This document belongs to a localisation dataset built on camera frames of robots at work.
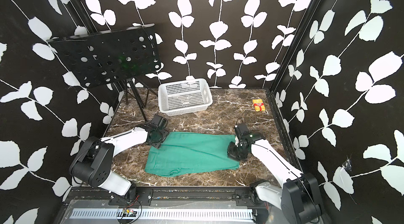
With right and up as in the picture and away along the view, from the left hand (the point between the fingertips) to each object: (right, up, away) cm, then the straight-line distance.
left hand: (167, 134), depth 93 cm
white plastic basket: (+6, +23, +21) cm, 32 cm away
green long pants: (+12, -9, -6) cm, 16 cm away
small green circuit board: (-12, -31, -23) cm, 40 cm away
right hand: (+34, -7, -12) cm, 37 cm away
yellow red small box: (+61, +18, +17) cm, 66 cm away
